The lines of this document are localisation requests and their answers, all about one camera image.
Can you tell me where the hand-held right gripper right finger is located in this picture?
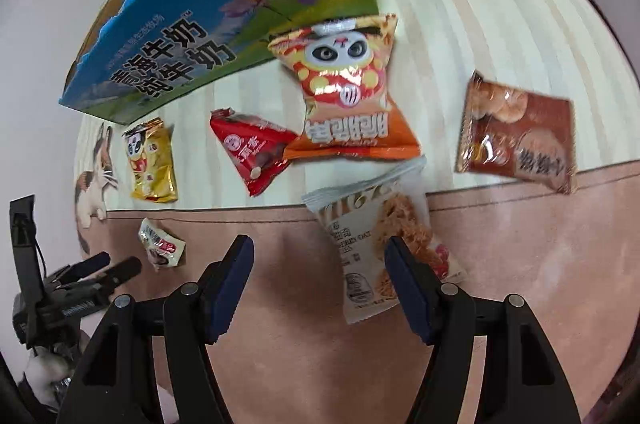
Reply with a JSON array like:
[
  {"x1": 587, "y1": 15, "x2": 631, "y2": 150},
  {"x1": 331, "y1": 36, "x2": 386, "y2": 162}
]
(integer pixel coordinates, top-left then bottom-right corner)
[{"x1": 384, "y1": 235, "x2": 583, "y2": 424}]

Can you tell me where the blue printed cardboard box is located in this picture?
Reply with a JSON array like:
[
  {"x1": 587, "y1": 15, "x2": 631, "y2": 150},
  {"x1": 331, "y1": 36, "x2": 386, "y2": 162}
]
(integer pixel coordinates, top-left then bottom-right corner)
[{"x1": 59, "y1": 0, "x2": 382, "y2": 127}]

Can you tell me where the orange panda snack packet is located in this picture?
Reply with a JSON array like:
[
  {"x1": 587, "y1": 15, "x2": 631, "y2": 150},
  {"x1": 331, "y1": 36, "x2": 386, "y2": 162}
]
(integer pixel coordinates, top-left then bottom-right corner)
[{"x1": 267, "y1": 13, "x2": 422, "y2": 161}]

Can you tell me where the red triangular snack packet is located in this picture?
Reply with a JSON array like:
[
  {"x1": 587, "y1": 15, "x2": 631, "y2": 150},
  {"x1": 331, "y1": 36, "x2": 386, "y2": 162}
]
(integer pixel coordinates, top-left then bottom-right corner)
[{"x1": 209, "y1": 107, "x2": 299, "y2": 198}]

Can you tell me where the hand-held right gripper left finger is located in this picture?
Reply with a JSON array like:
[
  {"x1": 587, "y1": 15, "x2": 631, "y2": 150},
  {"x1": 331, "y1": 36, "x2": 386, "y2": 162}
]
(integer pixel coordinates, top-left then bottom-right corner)
[{"x1": 55, "y1": 234, "x2": 256, "y2": 424}]

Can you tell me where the yellow panda snack packet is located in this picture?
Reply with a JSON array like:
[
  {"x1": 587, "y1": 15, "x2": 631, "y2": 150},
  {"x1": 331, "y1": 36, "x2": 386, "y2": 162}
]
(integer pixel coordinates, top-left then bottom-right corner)
[{"x1": 122, "y1": 118, "x2": 179, "y2": 203}]

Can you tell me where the small grey snack packet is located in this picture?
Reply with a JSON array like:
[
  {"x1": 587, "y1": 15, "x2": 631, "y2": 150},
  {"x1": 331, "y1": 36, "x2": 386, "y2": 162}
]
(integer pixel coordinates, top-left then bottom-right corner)
[{"x1": 138, "y1": 217, "x2": 187, "y2": 271}]

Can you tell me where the brown pastry packet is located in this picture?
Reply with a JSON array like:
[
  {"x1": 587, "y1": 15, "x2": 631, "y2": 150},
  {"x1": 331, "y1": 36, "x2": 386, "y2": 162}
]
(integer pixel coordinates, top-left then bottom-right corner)
[{"x1": 454, "y1": 70, "x2": 577, "y2": 195}]

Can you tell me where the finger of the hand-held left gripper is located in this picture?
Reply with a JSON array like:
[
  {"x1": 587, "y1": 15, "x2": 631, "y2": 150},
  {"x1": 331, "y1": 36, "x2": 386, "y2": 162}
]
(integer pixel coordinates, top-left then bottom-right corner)
[
  {"x1": 54, "y1": 252, "x2": 112, "y2": 287},
  {"x1": 75, "y1": 256, "x2": 144, "y2": 305}
]

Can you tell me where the cat print blanket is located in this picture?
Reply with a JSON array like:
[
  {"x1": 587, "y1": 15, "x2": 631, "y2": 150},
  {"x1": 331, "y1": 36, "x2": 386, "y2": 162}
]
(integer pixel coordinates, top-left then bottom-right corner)
[{"x1": 72, "y1": 0, "x2": 640, "y2": 424}]

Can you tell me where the white meat floss packet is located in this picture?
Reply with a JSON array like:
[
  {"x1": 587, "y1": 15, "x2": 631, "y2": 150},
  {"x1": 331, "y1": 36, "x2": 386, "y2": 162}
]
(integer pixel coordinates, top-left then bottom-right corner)
[{"x1": 301, "y1": 158, "x2": 469, "y2": 326}]

